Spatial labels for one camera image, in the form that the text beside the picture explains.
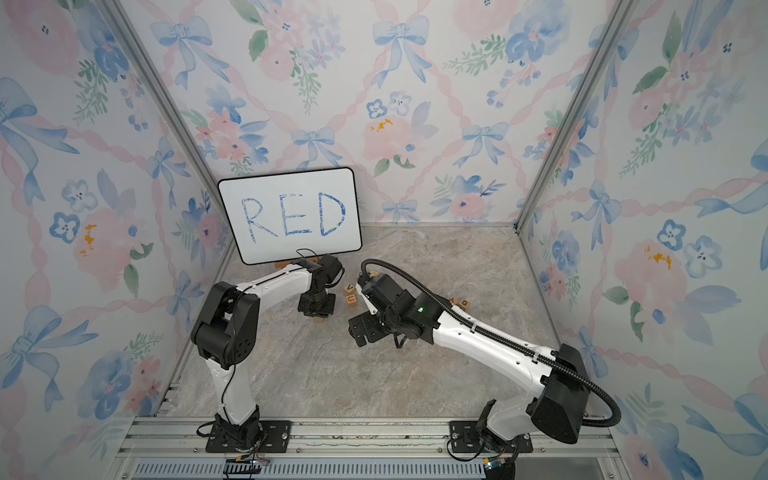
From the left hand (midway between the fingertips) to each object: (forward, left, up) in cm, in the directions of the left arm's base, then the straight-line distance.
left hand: (325, 312), depth 95 cm
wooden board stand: (+15, +15, +5) cm, 22 cm away
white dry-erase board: (+24, +17, +19) cm, 35 cm away
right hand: (-12, -15, +16) cm, 25 cm away
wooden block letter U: (+4, -8, +1) cm, 9 cm away
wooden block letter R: (-3, +2, +1) cm, 3 cm away
